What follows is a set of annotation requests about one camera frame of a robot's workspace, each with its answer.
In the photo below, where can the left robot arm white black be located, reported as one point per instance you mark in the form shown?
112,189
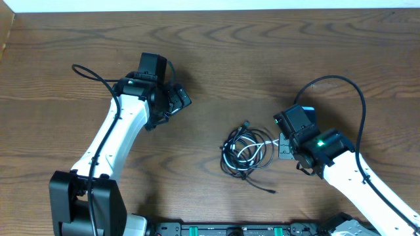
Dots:
86,200

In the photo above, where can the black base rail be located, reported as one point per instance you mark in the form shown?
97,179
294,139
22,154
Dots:
340,224

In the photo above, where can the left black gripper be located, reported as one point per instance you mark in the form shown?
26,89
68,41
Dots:
179,103

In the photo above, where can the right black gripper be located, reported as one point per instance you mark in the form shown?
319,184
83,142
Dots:
283,151

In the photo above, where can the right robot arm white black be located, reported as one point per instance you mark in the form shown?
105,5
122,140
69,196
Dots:
332,157

